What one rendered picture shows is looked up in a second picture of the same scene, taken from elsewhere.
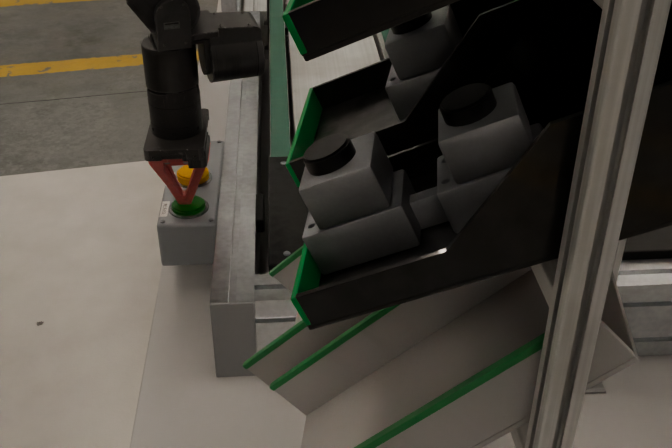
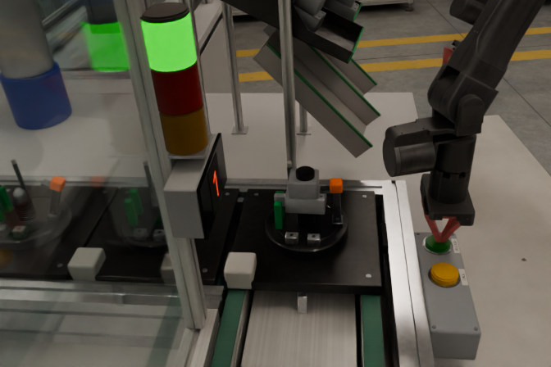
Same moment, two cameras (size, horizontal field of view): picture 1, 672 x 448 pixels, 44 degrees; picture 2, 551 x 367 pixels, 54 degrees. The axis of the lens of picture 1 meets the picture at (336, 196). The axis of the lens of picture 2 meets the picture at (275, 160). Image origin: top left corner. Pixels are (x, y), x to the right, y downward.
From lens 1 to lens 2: 154 cm
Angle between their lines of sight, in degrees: 114
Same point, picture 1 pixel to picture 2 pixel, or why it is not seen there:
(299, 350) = (358, 103)
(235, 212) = (403, 246)
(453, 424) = not seen: hidden behind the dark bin
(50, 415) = (481, 209)
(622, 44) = not seen: outside the picture
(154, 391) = not seen: hidden behind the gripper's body
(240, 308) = (389, 182)
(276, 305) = (369, 183)
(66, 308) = (512, 269)
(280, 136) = (373, 352)
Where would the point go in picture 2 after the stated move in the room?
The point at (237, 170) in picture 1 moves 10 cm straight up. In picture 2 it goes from (409, 292) to (414, 242)
